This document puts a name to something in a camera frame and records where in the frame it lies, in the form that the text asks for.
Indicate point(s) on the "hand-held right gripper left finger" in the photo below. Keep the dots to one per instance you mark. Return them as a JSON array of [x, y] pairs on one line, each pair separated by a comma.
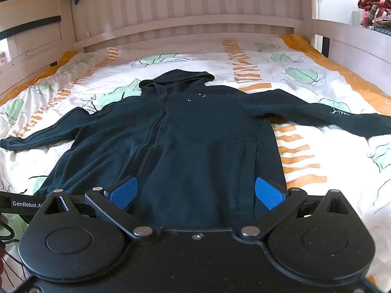
[[122, 193]]

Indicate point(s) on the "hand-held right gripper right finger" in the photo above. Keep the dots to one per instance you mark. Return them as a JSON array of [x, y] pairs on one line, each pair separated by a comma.
[[270, 193]]

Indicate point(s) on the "dark navy hooded jacket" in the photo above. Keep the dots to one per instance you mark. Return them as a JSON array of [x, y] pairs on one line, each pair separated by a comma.
[[195, 143]]

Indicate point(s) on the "pile of colourful clothes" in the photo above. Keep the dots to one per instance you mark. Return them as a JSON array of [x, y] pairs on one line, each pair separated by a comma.
[[377, 12]]

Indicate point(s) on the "white leaf-print duvet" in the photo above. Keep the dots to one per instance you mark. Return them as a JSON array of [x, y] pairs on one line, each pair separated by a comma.
[[345, 174]]

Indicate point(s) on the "white wooden bed frame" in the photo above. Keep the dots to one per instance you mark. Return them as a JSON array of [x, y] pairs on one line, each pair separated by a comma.
[[183, 6]]

